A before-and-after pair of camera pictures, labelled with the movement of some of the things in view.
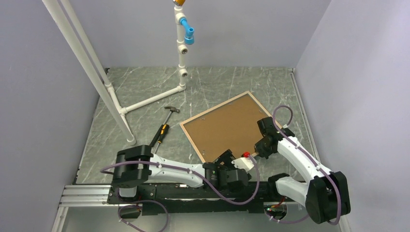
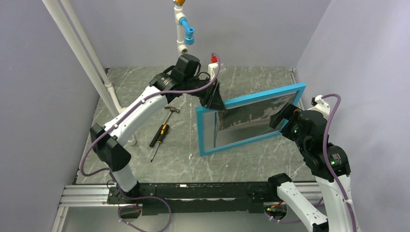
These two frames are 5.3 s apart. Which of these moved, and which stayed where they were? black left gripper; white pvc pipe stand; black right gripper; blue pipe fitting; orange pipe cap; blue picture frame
Moved: black right gripper; black left gripper; blue picture frame
Stayed: orange pipe cap; white pvc pipe stand; blue pipe fitting
